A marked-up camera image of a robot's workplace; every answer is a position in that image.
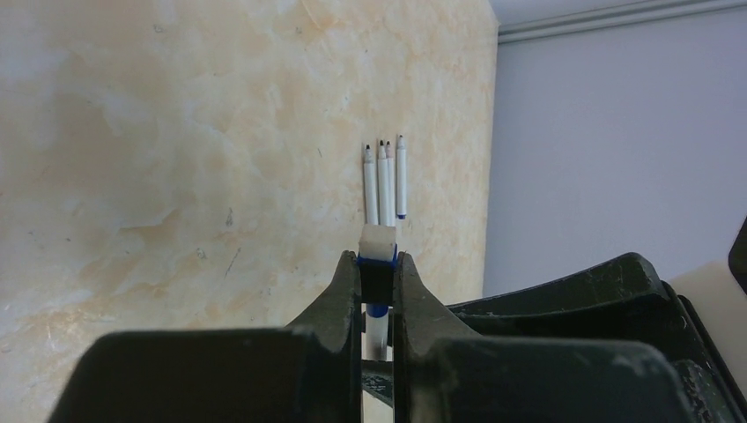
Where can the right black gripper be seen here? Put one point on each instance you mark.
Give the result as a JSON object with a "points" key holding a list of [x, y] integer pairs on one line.
{"points": [[621, 299]]}

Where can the black cap marker pen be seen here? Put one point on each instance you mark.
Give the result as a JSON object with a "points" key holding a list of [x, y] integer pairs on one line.
{"points": [[383, 185]]}

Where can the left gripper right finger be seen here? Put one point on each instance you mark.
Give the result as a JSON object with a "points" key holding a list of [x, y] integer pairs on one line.
{"points": [[423, 329]]}

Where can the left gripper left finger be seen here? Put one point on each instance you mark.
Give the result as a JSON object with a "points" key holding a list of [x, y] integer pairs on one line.
{"points": [[330, 387]]}

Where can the blue cap marker pen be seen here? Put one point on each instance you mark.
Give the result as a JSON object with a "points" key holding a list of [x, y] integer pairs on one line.
{"points": [[401, 178]]}

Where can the red cap marker pen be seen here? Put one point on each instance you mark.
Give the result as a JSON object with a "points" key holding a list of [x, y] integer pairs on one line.
{"points": [[390, 158]]}

